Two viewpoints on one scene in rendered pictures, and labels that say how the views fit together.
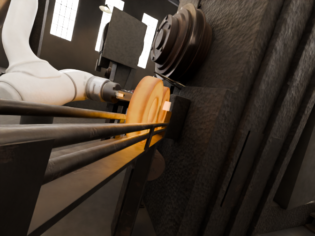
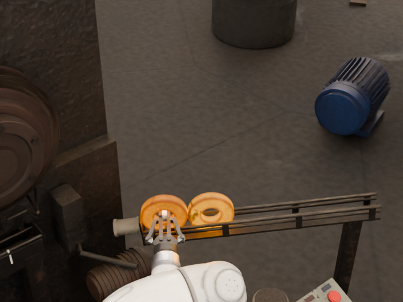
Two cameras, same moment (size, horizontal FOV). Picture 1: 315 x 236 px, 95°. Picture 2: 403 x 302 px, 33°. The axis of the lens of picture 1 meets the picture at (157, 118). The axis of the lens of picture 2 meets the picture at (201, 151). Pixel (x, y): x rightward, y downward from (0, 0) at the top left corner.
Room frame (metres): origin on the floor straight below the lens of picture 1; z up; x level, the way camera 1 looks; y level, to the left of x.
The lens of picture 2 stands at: (0.79, 1.65, 2.31)
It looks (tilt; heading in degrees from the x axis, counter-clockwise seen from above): 38 degrees down; 256
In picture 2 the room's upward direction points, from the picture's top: 1 degrees clockwise
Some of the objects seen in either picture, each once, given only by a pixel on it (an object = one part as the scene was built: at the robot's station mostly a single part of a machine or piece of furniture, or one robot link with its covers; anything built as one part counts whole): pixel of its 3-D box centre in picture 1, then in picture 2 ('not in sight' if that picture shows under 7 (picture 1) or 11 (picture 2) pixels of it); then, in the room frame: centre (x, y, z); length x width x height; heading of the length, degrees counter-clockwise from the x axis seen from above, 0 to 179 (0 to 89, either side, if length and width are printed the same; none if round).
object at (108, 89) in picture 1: (118, 94); (165, 247); (0.53, 0.16, 0.73); 0.09 x 0.08 x 0.07; 80
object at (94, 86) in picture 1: (101, 90); (165, 265); (0.54, 0.23, 0.73); 0.09 x 0.06 x 0.09; 170
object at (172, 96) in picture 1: (174, 117); (68, 219); (0.82, -0.09, 0.68); 0.11 x 0.08 x 0.24; 114
